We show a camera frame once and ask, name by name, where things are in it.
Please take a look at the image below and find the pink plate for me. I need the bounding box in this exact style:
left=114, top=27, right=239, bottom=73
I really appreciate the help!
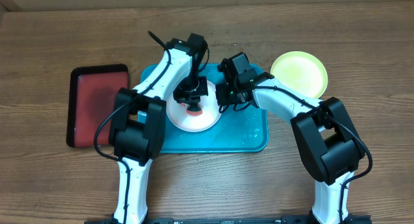
left=166, top=81, right=221, bottom=132

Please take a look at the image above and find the yellow plate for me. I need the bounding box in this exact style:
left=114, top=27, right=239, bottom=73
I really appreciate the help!
left=270, top=51, right=328, bottom=98

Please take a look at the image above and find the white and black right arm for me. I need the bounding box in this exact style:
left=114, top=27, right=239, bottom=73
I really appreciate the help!
left=216, top=52, right=373, bottom=223

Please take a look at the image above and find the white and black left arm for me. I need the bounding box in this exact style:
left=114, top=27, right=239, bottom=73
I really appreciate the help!
left=109, top=33, right=208, bottom=223

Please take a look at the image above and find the black tray with red liquid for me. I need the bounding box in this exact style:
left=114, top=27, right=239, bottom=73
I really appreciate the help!
left=66, top=63, right=129, bottom=148

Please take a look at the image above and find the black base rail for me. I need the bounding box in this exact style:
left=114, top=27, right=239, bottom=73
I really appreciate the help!
left=84, top=214, right=373, bottom=224

